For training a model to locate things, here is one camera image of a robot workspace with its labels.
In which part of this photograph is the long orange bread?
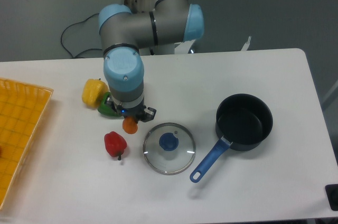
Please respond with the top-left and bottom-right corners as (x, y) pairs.
(123, 117), (138, 134)

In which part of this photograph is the black saucepan blue handle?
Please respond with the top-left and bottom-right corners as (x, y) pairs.
(190, 94), (273, 183)

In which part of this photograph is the white bracket right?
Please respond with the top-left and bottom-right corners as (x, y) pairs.
(241, 36), (251, 51)

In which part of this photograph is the glass lid blue knob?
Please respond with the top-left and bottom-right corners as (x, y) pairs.
(143, 123), (196, 175)

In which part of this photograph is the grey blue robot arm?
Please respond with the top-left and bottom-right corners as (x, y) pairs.
(98, 0), (204, 123)

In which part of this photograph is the green bell pepper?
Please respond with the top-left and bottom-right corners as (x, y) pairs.
(97, 92), (121, 117)

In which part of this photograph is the black cable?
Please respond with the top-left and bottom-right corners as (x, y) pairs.
(60, 13), (104, 59)

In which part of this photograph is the black corner device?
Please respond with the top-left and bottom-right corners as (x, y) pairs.
(325, 184), (338, 211)

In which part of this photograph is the yellow woven basket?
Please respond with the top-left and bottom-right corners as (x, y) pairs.
(1, 78), (53, 209)

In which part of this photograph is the yellow bell pepper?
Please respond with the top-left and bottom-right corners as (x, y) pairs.
(82, 78), (108, 109)

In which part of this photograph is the red bell pepper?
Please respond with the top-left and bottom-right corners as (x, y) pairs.
(104, 131), (127, 161)

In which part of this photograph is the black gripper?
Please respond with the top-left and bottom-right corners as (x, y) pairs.
(105, 96), (157, 123)

